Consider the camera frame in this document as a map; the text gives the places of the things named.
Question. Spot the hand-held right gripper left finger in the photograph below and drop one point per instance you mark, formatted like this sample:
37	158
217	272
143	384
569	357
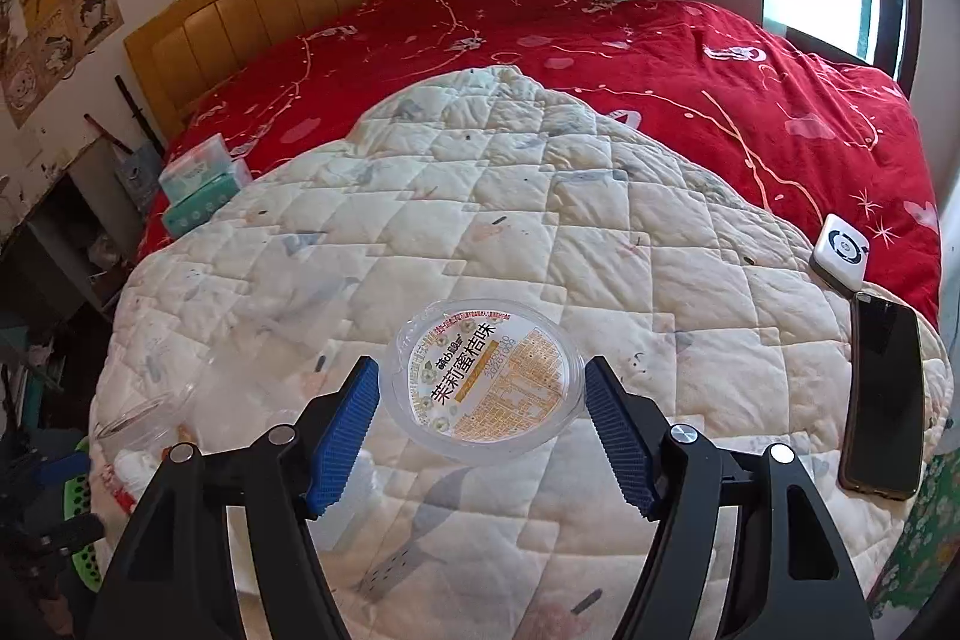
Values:
346	437

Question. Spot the green tissue pack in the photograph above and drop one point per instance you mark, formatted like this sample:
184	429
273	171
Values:
199	212

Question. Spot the white tissue pack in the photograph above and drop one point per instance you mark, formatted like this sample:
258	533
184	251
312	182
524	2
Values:
199	164

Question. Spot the reddish stick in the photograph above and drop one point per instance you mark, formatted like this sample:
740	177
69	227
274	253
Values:
109	134

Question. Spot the dark stick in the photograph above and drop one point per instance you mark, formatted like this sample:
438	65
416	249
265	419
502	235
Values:
139	115

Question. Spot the white power bank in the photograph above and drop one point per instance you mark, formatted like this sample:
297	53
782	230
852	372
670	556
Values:
841	251

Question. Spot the floral bedsheet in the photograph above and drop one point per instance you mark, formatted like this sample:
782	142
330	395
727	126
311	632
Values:
926	535

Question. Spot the white quilted blanket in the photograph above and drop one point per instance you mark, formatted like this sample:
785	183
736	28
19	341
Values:
525	220

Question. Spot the grey bedside shelf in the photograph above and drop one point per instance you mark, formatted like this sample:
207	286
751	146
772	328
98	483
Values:
67	250

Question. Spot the blue paper bag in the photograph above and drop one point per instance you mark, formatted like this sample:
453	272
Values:
139	175

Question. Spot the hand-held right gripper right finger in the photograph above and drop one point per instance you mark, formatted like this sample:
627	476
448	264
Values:
616	437

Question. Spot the black smartphone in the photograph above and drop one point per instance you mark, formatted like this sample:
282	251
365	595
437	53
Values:
883	392

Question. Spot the red printed bedspread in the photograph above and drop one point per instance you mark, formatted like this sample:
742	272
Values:
600	48

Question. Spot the green plastic basket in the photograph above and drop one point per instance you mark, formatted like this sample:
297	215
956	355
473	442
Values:
79	505

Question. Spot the wooden headboard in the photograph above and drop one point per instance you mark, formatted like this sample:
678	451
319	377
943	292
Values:
262	10

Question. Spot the clear plastic cup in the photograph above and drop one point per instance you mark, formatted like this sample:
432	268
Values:
142	419

